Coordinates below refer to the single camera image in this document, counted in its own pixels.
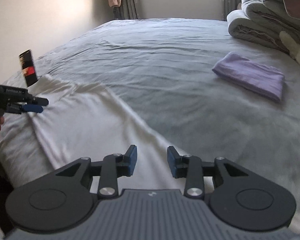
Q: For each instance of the white garment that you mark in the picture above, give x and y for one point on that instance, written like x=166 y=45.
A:
x=90 y=130

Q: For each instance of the grey bed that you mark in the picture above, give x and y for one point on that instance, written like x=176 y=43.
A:
x=165 y=55

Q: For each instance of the folded purple garment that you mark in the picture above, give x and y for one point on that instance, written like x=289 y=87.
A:
x=250 y=76

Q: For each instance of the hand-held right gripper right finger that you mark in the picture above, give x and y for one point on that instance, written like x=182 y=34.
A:
x=172 y=162

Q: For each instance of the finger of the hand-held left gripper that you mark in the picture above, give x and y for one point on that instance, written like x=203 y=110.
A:
x=32 y=108
x=40 y=101

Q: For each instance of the grey curtain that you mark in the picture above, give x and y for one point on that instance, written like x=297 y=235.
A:
x=228 y=0
x=130 y=0

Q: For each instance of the grey folded quilt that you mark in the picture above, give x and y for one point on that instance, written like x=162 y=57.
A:
x=260 y=8

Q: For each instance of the black smartphone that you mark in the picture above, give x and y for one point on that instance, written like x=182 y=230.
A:
x=31 y=80

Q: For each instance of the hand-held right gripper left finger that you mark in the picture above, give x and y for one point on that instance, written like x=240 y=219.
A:
x=133 y=158

